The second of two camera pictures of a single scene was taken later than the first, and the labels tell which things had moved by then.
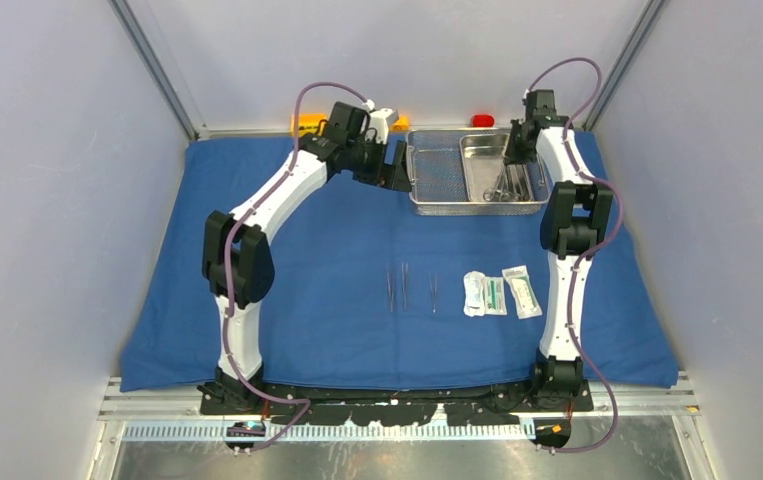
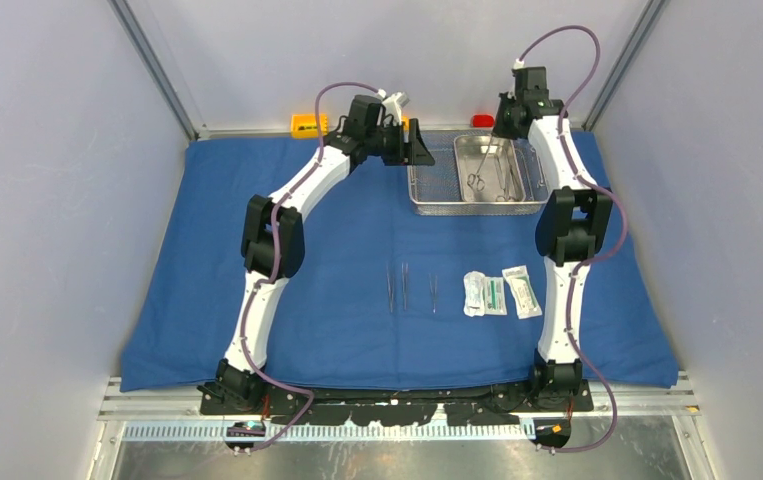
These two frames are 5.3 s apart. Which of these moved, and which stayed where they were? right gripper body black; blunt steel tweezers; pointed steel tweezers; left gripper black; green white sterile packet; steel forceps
Moved: left gripper black; right gripper body black
Stayed: blunt steel tweezers; steel forceps; pointed steel tweezers; green white sterile packet
